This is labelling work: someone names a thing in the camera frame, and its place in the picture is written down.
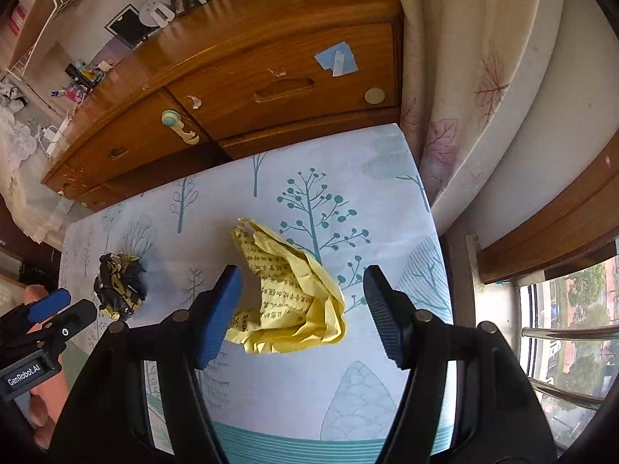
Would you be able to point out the wooden dresser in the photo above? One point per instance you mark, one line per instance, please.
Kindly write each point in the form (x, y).
(217, 82)

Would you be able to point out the green white drawer lock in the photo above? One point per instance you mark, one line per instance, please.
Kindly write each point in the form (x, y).
(174, 123)

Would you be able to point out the black gold crumpled wrapper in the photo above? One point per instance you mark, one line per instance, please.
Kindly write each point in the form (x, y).
(118, 287)

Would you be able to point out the window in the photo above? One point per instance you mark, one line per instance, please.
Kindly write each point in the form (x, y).
(570, 348)

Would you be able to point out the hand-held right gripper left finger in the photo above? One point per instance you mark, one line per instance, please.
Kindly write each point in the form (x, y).
(220, 319)

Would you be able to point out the tree print tablecloth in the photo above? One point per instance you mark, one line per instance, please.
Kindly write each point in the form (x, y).
(271, 396)

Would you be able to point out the beige leaf print curtain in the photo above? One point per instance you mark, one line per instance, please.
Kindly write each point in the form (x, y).
(464, 58)

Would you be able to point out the white power strip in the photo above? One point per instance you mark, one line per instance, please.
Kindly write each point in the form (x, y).
(55, 135)

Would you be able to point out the pink items holder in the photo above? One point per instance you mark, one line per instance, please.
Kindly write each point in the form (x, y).
(76, 89)

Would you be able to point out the white round stand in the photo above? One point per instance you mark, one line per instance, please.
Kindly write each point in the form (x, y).
(157, 9)

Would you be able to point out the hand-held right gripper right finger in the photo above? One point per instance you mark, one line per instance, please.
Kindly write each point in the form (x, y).
(387, 319)

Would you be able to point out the blue tape sticker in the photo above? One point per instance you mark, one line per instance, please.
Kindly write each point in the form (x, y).
(336, 59)

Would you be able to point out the dark framed picture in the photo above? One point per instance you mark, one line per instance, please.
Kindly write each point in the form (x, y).
(181, 4)

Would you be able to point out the cream round drawer disc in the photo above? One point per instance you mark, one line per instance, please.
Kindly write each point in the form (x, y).
(374, 96)

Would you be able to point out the person's left hand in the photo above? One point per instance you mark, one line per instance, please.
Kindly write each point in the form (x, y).
(48, 401)

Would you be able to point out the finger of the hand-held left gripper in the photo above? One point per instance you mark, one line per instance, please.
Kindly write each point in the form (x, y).
(48, 305)
(72, 321)

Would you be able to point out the cream lace furniture cover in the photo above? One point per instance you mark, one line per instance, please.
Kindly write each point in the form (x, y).
(19, 164)

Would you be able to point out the stack of books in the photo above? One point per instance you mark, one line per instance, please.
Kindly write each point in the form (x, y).
(17, 18)

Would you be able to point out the yellow paper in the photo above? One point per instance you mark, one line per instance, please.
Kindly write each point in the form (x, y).
(295, 299)

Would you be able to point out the black picture frame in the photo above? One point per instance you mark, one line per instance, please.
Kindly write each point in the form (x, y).
(128, 26)

